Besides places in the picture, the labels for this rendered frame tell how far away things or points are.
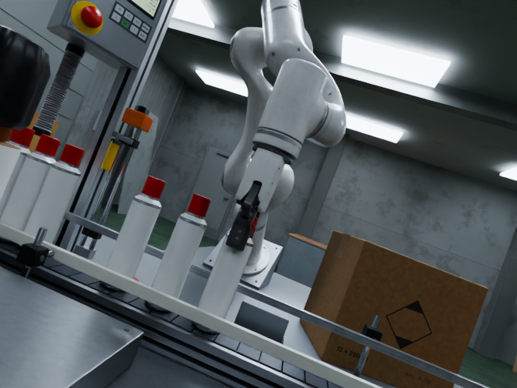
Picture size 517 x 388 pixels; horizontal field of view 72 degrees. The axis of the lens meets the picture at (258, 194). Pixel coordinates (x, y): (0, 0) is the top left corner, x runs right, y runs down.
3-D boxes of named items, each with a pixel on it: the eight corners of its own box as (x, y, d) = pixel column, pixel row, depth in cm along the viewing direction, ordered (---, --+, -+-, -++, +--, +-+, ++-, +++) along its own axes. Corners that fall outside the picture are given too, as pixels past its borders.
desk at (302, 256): (317, 285, 778) (331, 247, 782) (313, 296, 626) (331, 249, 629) (282, 270, 797) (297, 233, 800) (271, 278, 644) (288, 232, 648)
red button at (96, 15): (81, 2, 68) (88, 1, 66) (100, 15, 71) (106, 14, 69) (74, 21, 68) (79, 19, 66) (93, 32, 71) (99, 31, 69)
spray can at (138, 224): (93, 282, 61) (138, 171, 62) (108, 278, 66) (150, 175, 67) (120, 294, 60) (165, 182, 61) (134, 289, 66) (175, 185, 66)
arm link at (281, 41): (308, 68, 87) (324, 162, 69) (254, 31, 79) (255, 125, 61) (335, 39, 81) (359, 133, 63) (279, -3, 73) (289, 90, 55)
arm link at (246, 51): (271, 203, 113) (219, 200, 111) (267, 188, 124) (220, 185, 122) (293, 31, 93) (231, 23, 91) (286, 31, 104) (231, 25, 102)
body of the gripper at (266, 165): (258, 148, 68) (236, 202, 67) (251, 135, 58) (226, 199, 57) (295, 162, 67) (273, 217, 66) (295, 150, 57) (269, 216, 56)
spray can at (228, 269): (187, 325, 59) (233, 209, 59) (196, 316, 64) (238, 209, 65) (216, 338, 58) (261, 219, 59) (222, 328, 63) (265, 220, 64)
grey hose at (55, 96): (26, 131, 76) (64, 41, 77) (38, 135, 80) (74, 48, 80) (41, 136, 76) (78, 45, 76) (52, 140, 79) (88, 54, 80)
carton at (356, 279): (320, 359, 75) (365, 239, 76) (298, 320, 99) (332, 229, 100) (447, 406, 77) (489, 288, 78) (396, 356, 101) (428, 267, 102)
